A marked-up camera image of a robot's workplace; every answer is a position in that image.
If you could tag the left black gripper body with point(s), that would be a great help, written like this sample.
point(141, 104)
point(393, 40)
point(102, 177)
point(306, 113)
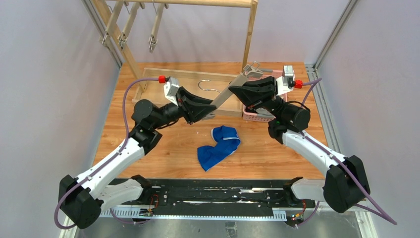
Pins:
point(183, 107)

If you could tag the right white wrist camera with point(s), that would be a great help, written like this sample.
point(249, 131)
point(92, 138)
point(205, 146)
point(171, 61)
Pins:
point(286, 82)

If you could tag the blue underwear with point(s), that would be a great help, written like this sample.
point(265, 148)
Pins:
point(227, 141)

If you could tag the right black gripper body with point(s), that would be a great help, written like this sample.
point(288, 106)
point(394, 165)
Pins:
point(269, 93)

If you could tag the pink plastic basket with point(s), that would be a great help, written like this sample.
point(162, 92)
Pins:
point(262, 115)

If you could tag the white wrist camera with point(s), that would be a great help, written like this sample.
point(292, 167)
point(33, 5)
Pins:
point(286, 82)
point(171, 88)

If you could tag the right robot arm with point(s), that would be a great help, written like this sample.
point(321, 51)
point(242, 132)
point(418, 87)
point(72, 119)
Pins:
point(345, 183)

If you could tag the empty beige clip hanger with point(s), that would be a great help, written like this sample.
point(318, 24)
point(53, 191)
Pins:
point(110, 18)

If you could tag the wooden clothes rack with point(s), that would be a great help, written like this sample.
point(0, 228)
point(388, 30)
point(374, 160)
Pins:
point(189, 79)

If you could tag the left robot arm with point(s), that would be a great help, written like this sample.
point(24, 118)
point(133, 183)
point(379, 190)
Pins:
point(84, 197)

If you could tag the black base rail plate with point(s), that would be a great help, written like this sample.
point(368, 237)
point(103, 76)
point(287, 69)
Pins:
point(218, 199)

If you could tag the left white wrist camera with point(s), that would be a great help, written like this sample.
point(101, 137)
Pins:
point(171, 88)

